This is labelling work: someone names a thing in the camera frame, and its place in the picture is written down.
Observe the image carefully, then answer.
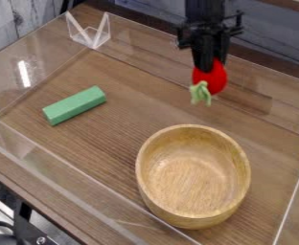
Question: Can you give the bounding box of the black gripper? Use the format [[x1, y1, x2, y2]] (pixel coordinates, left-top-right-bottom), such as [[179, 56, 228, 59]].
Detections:
[[176, 0, 244, 73]]

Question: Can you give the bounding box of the green foam block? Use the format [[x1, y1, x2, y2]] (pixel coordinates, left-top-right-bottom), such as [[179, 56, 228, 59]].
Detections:
[[42, 86, 105, 125]]

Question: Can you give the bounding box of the wooden bowl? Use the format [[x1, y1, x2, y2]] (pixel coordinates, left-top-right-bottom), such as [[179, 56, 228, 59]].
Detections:
[[134, 124, 252, 230]]

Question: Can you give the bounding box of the black metal table leg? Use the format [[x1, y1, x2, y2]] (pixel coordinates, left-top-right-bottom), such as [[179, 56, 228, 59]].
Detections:
[[14, 201, 58, 245]]

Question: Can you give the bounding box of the clear acrylic corner bracket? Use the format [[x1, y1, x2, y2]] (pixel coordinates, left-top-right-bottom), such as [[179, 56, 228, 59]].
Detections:
[[65, 12, 110, 50]]

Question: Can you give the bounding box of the clear acrylic front wall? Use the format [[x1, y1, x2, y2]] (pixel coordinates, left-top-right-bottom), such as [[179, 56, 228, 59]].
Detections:
[[0, 121, 200, 245]]

